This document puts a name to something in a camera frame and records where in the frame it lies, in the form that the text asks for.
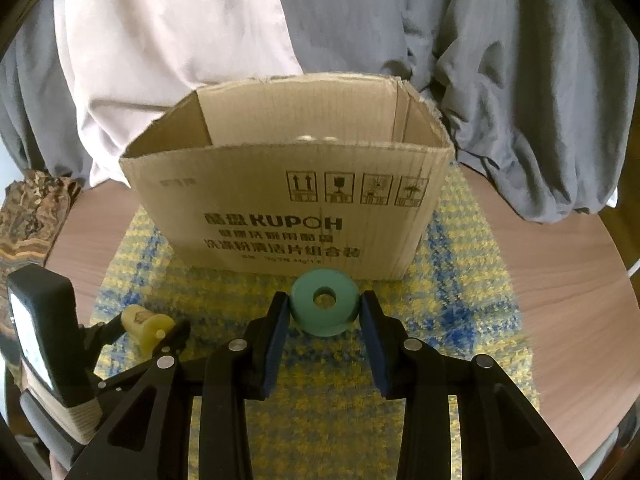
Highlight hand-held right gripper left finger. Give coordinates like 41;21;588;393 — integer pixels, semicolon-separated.
70;292;291;480

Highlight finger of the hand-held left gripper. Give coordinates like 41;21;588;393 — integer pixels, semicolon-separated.
92;321;192;391
80;314;126;356

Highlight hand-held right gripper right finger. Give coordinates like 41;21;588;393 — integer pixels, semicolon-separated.
357;290;583;480

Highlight pale yellow toy cylinder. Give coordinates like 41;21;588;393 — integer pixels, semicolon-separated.
122;305;176;356

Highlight green toy ring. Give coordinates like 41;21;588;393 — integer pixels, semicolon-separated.
291;269;360;337

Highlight brown cardboard box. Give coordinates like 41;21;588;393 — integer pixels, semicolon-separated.
119;72;456;282

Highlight brown patterned cloth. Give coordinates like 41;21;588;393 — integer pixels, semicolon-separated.
0;170;83;286

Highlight yellow and blue woven mat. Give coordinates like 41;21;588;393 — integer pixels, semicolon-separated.
90;162;538;480

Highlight beige cloth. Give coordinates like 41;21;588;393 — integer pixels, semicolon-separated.
52;0;306;188

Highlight grey cloth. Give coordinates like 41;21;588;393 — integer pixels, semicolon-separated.
0;0;640;226

